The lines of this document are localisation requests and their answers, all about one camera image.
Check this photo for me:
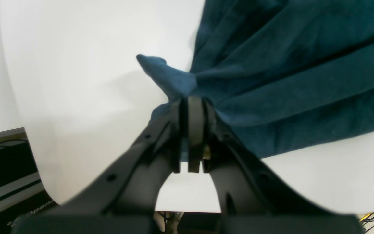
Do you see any dark teal T-shirt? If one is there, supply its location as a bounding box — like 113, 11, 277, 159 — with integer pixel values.
136, 0, 374, 158

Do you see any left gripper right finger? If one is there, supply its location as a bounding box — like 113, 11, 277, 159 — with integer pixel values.
187, 96, 363, 234

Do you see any black equipment box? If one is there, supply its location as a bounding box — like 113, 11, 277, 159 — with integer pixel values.
0, 128, 57, 234

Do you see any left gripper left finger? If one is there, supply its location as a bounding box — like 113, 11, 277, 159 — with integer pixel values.
13, 99, 184, 234

